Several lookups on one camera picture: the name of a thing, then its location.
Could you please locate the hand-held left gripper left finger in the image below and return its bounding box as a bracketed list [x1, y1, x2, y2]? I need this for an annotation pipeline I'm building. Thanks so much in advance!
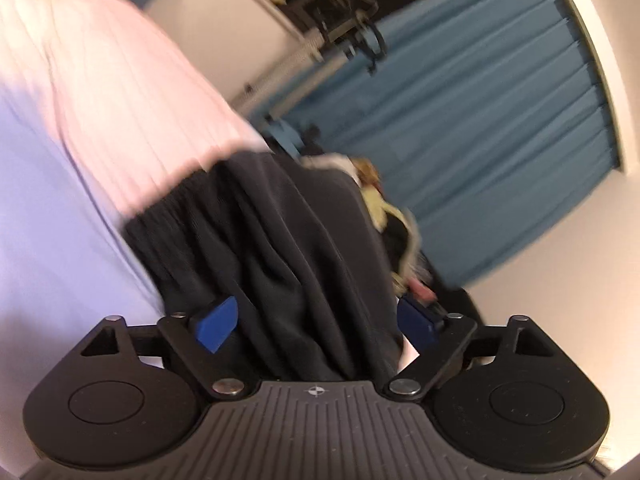
[80, 296, 246, 402]

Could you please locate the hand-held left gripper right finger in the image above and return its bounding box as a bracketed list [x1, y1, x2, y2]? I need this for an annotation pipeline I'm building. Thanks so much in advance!
[382, 294, 558, 402]

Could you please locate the black garment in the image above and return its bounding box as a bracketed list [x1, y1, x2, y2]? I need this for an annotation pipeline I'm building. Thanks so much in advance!
[122, 150, 481, 381]

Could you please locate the pile of mixed clothes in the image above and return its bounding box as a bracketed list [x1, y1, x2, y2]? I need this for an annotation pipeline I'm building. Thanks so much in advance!
[300, 152, 441, 301]

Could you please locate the blue curtain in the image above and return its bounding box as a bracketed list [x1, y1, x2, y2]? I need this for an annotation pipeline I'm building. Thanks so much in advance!
[265, 0, 621, 286]

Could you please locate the pale pink white cloth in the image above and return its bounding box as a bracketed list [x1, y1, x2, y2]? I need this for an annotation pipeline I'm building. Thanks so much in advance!
[0, 0, 273, 480]

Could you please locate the grey metal stand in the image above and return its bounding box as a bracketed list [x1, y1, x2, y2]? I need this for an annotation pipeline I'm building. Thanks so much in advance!
[235, 0, 388, 121]

